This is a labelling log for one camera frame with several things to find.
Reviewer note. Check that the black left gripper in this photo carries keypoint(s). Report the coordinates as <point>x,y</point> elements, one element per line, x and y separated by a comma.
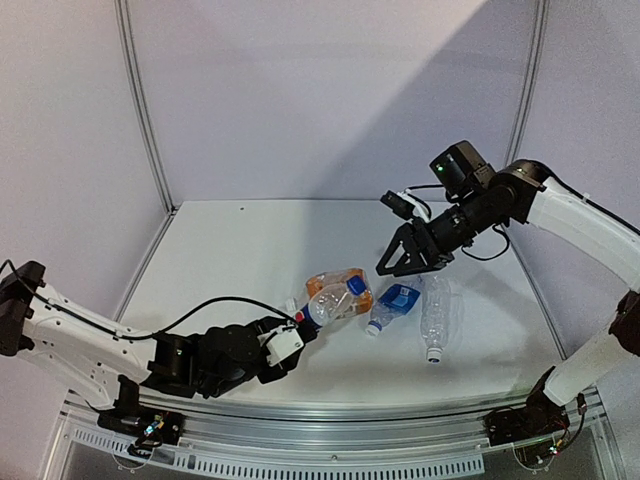
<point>283,368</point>

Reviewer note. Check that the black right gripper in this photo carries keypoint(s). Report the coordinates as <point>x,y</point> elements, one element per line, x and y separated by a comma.
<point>415,238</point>

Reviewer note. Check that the Pepsi bottle blue label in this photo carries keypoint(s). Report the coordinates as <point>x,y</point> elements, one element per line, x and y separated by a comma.
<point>331,303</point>

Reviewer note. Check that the blue Pepsi bottle cap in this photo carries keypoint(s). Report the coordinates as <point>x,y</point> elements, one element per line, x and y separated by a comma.
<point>356,285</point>

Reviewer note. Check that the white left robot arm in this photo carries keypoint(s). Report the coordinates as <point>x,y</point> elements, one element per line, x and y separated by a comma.
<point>99,358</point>

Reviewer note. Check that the blue label crushed water bottle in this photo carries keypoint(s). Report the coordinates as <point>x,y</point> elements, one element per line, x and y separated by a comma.
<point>397,300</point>

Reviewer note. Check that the clear unlabelled plastic bottle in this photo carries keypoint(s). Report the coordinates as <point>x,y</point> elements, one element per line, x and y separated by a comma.
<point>442,309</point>

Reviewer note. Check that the orange label crushed bottle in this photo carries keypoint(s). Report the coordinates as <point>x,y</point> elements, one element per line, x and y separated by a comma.
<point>315,283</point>

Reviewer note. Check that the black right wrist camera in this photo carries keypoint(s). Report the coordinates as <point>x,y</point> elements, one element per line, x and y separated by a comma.
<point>406,205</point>

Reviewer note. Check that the aluminium table front rail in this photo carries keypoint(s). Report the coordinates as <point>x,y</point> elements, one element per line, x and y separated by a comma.
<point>226,440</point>

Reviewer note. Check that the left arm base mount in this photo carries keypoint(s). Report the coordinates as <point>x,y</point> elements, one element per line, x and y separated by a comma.
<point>150,428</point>

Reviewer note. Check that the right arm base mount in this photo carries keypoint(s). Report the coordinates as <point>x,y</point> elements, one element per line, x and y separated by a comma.
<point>540,421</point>

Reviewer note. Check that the right aluminium corner post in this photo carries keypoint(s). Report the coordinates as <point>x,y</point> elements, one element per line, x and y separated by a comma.
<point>532,66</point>

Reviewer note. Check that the aluminium corner post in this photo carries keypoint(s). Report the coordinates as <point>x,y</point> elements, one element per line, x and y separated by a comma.
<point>532,66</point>
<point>140,105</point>

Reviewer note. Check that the left aluminium corner post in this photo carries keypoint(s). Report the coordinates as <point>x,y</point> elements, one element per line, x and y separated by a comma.
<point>140,105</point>

